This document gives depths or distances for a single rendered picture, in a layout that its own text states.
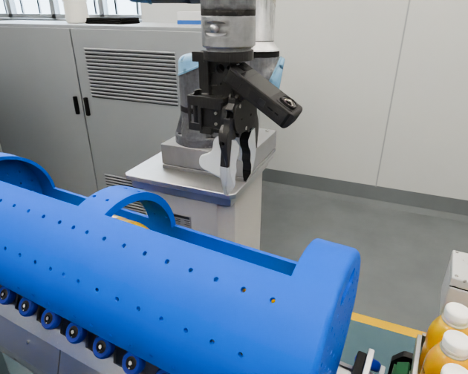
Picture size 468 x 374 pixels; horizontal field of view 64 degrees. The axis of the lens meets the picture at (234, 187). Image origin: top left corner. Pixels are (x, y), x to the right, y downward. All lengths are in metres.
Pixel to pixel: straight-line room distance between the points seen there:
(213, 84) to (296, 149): 2.92
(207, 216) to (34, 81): 2.25
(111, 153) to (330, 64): 1.82
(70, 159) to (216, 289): 2.57
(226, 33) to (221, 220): 0.55
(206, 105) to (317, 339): 0.34
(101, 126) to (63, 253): 2.06
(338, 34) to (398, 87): 0.62
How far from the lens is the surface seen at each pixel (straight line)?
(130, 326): 0.63
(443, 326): 0.77
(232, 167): 0.56
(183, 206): 0.99
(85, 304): 0.68
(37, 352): 0.99
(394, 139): 3.33
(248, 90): 0.53
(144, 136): 2.51
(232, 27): 0.53
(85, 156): 2.91
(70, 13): 2.93
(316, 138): 3.39
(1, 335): 1.08
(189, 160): 0.99
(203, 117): 0.57
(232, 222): 0.98
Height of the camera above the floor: 1.55
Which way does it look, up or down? 26 degrees down
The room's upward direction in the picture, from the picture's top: straight up
